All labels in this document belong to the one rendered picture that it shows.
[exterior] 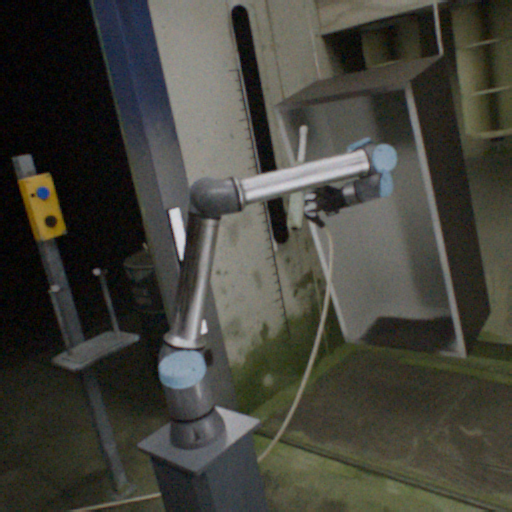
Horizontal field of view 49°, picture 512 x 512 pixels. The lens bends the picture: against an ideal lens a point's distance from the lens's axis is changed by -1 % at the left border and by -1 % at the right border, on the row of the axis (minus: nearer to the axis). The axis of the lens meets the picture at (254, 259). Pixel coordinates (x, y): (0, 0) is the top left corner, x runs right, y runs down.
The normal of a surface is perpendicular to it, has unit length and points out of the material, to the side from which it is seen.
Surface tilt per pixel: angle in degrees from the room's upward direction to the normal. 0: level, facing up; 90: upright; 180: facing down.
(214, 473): 90
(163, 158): 90
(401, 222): 102
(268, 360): 90
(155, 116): 90
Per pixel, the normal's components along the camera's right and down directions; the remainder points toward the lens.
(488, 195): -0.65, -0.25
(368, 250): -0.57, 0.51
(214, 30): 0.73, 0.04
